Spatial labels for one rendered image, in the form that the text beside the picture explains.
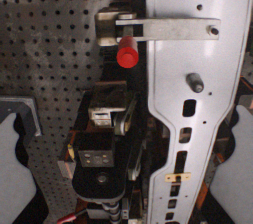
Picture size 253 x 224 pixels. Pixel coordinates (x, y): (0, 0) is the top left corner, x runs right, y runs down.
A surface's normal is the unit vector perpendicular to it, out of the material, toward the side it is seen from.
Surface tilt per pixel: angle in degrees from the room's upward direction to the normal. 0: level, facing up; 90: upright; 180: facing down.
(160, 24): 0
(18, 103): 90
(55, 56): 0
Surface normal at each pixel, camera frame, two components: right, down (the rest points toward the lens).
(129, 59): -0.02, 0.50
